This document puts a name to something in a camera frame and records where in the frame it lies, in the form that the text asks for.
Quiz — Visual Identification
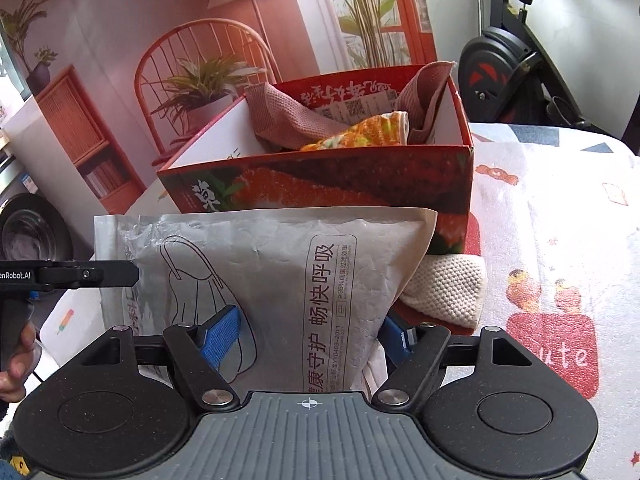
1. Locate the red cardboard box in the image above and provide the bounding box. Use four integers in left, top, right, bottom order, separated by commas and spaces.
157, 62, 482, 257

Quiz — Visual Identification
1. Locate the cream knitted cloth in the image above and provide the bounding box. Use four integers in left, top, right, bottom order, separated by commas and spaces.
399, 253, 489, 332

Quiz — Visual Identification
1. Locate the printed cartoon tablecloth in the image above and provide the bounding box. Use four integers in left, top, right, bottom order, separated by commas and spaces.
37, 121, 640, 480

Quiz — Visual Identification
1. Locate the orange floral oven mitt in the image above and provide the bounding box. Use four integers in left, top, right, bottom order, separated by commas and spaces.
299, 112, 412, 152

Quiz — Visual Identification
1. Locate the person's left hand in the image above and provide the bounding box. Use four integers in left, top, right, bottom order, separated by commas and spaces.
0, 319, 40, 404

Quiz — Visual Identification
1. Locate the black exercise bike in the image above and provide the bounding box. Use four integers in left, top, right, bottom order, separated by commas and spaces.
456, 0, 640, 143

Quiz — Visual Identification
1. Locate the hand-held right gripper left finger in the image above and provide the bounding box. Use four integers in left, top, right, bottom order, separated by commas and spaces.
102, 305, 243, 412

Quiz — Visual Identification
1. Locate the white face mask packet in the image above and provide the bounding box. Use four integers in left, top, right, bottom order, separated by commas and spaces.
93, 205, 439, 394

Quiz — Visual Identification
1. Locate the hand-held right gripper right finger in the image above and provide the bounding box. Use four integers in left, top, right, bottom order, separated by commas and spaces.
372, 317, 521, 409

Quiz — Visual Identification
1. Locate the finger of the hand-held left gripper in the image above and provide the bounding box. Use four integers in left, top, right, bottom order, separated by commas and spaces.
37, 258, 141, 290

